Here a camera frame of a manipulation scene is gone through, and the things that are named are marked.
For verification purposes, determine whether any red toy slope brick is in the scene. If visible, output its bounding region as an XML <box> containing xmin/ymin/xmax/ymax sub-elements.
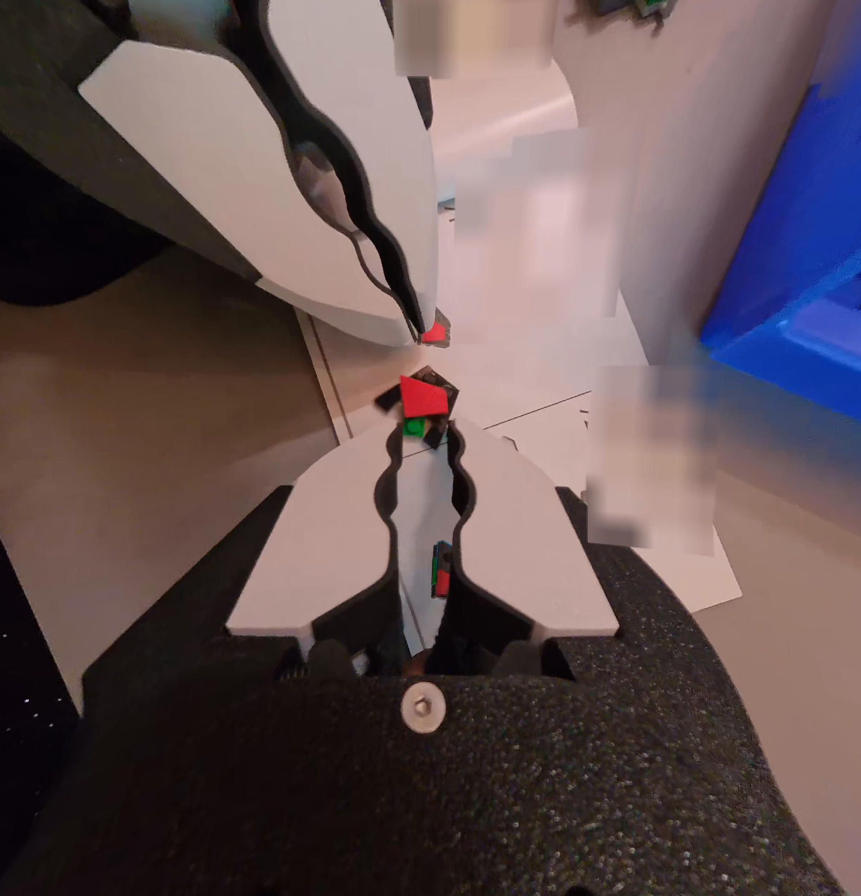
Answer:
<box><xmin>400</xmin><ymin>376</ymin><xmax>450</xmax><ymax>421</ymax></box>

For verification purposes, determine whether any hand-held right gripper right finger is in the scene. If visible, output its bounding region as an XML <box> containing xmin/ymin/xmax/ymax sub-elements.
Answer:
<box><xmin>446</xmin><ymin>419</ymin><xmax>622</xmax><ymax>641</ymax></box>

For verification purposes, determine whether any white instruction booklet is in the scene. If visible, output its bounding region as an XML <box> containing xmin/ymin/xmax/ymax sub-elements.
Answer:
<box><xmin>294</xmin><ymin>59</ymin><xmax>745</xmax><ymax>611</ymax></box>

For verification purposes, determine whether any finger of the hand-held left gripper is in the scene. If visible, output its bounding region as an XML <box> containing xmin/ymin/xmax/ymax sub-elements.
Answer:
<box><xmin>78</xmin><ymin>40</ymin><xmax>431</xmax><ymax>349</ymax></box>
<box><xmin>252</xmin><ymin>0</ymin><xmax>440</xmax><ymax>336</ymax></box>

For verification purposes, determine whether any blue plastic bin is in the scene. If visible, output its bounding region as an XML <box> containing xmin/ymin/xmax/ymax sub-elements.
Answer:
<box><xmin>698</xmin><ymin>70</ymin><xmax>861</xmax><ymax>429</ymax></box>

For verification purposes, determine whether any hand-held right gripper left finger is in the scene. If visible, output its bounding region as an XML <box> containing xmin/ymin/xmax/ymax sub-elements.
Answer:
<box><xmin>226</xmin><ymin>422</ymin><xmax>405</xmax><ymax>641</ymax></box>

